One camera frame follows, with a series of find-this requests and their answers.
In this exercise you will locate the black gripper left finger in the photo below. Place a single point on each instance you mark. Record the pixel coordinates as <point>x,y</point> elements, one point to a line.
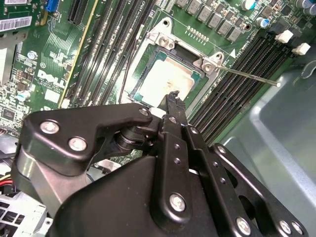
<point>74,128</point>

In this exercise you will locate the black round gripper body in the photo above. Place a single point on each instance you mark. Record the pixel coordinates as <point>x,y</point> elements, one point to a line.
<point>118,202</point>

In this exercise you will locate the silver square CPU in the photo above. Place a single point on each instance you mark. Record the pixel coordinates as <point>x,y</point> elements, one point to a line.
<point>160,79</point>

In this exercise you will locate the thin metal locking lever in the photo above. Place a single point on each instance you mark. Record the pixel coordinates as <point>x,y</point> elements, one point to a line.
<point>247,74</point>
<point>123,74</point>

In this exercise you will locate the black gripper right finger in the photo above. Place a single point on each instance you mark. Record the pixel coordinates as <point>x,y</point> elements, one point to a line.
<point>208,160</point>

